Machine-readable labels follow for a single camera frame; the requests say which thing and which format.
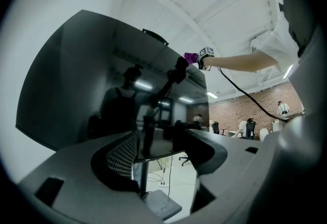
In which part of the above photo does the black screen stand base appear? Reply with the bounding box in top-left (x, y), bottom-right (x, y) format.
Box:
top-left (132, 159), bottom-right (182, 221)

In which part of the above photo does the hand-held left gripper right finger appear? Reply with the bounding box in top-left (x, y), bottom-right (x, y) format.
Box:
top-left (185, 28), bottom-right (324, 224)

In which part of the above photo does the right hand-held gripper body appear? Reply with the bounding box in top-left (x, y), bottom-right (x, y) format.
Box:
top-left (197, 46), bottom-right (216, 70)

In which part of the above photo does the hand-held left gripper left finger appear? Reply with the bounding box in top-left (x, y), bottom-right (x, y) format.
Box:
top-left (15, 130), bottom-right (167, 224)

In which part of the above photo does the person's white shirt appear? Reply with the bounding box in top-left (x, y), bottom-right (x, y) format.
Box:
top-left (199, 0), bottom-right (300, 73)

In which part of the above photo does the large black screen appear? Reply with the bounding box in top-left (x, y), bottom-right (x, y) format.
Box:
top-left (15, 9), bottom-right (210, 164)

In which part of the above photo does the purple cloth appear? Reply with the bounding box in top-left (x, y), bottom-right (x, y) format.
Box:
top-left (183, 52), bottom-right (200, 65)

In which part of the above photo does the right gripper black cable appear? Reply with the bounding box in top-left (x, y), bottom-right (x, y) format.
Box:
top-left (217, 66), bottom-right (290, 123)

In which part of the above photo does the person's right forearm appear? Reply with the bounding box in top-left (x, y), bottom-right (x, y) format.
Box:
top-left (204, 50), bottom-right (278, 73)

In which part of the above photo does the black chest harness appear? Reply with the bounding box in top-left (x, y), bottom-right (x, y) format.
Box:
top-left (277, 0), bottom-right (318, 58)

